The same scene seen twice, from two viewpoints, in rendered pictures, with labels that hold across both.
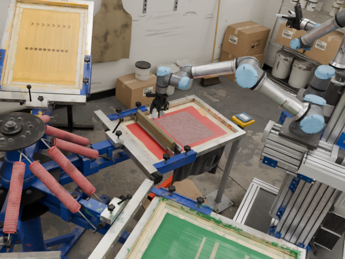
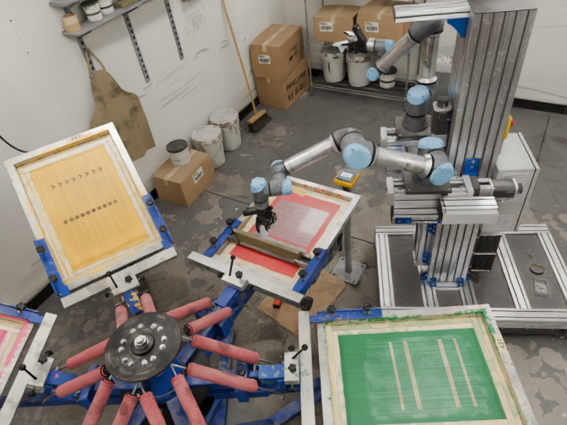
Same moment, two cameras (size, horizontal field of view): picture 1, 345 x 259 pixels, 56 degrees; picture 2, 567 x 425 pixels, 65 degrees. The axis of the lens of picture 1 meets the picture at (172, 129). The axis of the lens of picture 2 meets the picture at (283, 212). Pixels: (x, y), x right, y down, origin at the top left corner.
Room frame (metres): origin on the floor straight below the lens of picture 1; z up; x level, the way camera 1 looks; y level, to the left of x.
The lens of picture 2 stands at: (0.11, 0.33, 2.76)
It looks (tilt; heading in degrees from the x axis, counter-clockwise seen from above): 43 degrees down; 349
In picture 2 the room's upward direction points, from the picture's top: 9 degrees counter-clockwise
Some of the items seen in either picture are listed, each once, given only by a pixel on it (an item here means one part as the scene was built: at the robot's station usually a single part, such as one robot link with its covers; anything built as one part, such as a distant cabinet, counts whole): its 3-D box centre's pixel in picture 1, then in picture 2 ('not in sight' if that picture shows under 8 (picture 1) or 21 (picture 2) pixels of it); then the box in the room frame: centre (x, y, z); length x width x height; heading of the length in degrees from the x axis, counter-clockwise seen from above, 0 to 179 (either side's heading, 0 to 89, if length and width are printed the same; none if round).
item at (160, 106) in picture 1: (160, 100); (265, 214); (1.72, 0.10, 1.26); 0.09 x 0.08 x 0.12; 43
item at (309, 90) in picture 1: (316, 92); (415, 118); (2.10, -0.95, 1.31); 0.15 x 0.15 x 0.10
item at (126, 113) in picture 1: (128, 115); (224, 239); (1.92, 0.33, 0.98); 0.30 x 0.05 x 0.07; 133
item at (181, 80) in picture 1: (180, 80); (280, 185); (1.72, 0.00, 1.42); 0.11 x 0.11 x 0.08; 76
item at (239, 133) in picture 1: (177, 127); (287, 227); (1.88, -0.04, 0.97); 0.79 x 0.58 x 0.04; 133
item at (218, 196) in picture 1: (229, 163); (347, 228); (2.18, -0.53, 0.48); 0.22 x 0.22 x 0.96; 43
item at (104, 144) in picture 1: (106, 146); (230, 294); (1.50, 0.38, 1.02); 0.17 x 0.06 x 0.05; 133
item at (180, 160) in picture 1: (175, 161); (310, 271); (1.51, -0.05, 0.98); 0.30 x 0.05 x 0.07; 133
